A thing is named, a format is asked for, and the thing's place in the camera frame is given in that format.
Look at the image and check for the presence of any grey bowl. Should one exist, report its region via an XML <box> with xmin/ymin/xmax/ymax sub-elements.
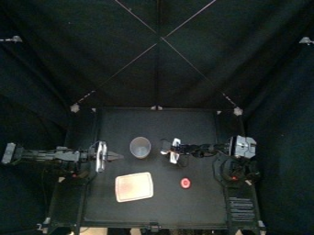
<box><xmin>128</xmin><ymin>136</ymin><xmax>154</xmax><ymax>160</ymax></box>

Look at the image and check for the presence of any red toy ice cream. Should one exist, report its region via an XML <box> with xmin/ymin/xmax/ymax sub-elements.
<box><xmin>179</xmin><ymin>177</ymin><xmax>193</xmax><ymax>190</ymax></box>

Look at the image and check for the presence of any white rectangular tray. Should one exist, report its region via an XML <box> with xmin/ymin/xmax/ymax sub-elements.
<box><xmin>112</xmin><ymin>171</ymin><xmax>157</xmax><ymax>204</ymax></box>

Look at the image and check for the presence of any black table edge clamp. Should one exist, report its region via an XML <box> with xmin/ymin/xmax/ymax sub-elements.
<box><xmin>144</xmin><ymin>222</ymin><xmax>163</xmax><ymax>233</ymax></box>

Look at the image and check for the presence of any white label sticker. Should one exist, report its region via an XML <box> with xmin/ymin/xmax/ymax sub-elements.
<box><xmin>229</xmin><ymin>196</ymin><xmax>255</xmax><ymax>227</ymax></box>

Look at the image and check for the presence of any thin white cord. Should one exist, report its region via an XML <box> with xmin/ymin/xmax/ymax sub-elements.
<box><xmin>112</xmin><ymin>0</ymin><xmax>239</xmax><ymax>108</ymax></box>
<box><xmin>75</xmin><ymin>0</ymin><xmax>217</xmax><ymax>106</ymax></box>

